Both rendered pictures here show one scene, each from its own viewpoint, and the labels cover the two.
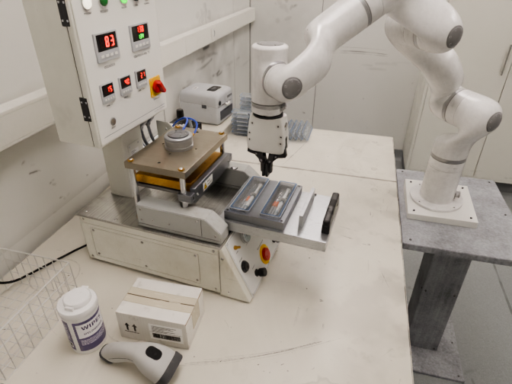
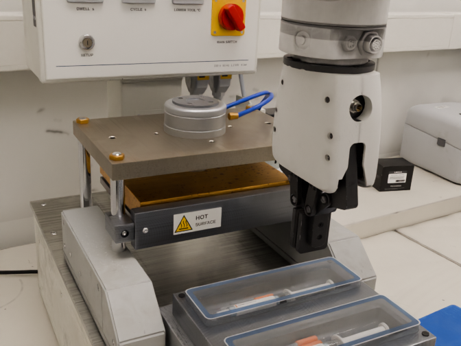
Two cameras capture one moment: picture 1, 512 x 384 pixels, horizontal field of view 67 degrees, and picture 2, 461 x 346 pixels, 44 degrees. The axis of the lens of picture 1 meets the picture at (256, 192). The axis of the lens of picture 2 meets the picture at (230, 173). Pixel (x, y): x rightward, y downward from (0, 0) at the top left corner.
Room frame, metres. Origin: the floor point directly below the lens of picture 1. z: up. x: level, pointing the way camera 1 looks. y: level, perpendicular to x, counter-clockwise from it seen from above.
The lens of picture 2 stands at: (0.52, -0.29, 1.31)
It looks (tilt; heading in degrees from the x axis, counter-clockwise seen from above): 20 degrees down; 42
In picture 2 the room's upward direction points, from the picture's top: 3 degrees clockwise
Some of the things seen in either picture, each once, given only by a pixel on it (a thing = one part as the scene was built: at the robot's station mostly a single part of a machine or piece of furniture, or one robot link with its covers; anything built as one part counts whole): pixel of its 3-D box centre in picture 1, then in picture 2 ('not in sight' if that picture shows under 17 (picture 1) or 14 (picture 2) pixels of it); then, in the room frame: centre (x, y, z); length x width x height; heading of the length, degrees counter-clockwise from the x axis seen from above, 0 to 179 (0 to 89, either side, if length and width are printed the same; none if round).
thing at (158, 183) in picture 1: (182, 158); (199, 161); (1.01, 0.21, 1.07); 0.22 x 0.17 x 0.10; 161
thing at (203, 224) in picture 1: (181, 219); (106, 275); (0.85, 0.20, 0.96); 0.25 x 0.05 x 0.07; 71
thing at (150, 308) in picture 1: (162, 312); not in sight; (0.68, 0.24, 0.80); 0.19 x 0.13 x 0.09; 75
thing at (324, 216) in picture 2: (273, 164); (322, 222); (0.91, -0.04, 1.10); 0.03 x 0.03 x 0.07; 70
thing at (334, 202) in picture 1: (331, 212); not in sight; (0.86, -0.20, 0.99); 0.15 x 0.02 x 0.04; 161
